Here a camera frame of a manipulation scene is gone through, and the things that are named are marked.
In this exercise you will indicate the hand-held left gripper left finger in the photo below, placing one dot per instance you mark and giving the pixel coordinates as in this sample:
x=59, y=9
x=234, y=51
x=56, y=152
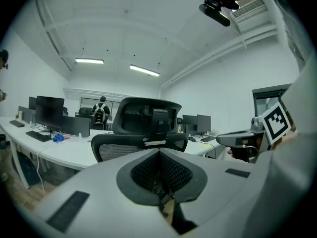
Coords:
x=99, y=195

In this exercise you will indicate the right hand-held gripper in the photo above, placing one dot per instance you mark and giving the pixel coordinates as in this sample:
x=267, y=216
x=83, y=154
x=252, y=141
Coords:
x=276, y=123

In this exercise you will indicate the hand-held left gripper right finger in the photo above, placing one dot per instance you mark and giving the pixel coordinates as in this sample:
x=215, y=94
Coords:
x=218, y=182

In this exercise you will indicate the black mesh office chair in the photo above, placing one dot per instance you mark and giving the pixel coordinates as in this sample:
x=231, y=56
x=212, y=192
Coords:
x=158, y=123

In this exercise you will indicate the person's right forearm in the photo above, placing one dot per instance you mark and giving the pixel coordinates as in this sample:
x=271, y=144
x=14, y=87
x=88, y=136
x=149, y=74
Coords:
x=284, y=139

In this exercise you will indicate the person's right hand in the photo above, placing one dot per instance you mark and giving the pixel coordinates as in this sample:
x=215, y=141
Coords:
x=230, y=153

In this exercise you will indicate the black keyboard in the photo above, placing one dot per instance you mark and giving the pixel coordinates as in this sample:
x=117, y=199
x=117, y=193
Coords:
x=38, y=136
x=208, y=139
x=16, y=123

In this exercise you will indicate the black computer monitor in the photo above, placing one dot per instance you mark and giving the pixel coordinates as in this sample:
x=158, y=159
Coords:
x=49, y=113
x=32, y=103
x=203, y=123
x=189, y=121

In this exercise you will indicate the black computer mouse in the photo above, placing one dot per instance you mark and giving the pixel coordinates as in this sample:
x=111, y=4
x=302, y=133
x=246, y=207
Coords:
x=192, y=139

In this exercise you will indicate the dark framed glass door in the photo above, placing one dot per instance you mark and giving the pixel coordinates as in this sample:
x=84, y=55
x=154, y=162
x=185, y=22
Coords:
x=255, y=108

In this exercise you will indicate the long white desk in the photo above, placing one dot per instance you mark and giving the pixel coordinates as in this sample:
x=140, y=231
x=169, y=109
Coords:
x=67, y=150

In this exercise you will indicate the blue cloth item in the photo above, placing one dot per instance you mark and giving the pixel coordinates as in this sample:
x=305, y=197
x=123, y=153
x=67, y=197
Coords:
x=59, y=138

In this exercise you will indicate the grey desk divider panel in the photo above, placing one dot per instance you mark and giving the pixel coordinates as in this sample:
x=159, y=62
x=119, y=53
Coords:
x=26, y=114
x=75, y=126

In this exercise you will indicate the black backpack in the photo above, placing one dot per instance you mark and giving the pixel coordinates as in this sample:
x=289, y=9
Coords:
x=27, y=170

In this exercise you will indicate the white backpack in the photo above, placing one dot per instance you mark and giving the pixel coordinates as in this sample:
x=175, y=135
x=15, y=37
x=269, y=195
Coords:
x=99, y=114

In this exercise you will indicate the white ceiling pipes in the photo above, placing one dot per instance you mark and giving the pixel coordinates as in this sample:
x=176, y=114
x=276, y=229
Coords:
x=218, y=56

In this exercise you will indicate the window with blind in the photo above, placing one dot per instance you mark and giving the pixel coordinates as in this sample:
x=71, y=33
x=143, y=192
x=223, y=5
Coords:
x=86, y=103

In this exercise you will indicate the clear water bottle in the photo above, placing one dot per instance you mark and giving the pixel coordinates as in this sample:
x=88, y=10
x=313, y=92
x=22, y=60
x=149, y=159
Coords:
x=33, y=120

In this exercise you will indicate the ceiling tube light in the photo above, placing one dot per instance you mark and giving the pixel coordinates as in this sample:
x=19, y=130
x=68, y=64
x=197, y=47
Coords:
x=89, y=61
x=144, y=70

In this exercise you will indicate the white air vent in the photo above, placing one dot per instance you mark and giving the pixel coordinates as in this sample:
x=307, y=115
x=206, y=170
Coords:
x=250, y=7

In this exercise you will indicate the black head camera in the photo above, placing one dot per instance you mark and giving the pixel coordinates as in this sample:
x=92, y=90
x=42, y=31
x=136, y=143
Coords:
x=214, y=12

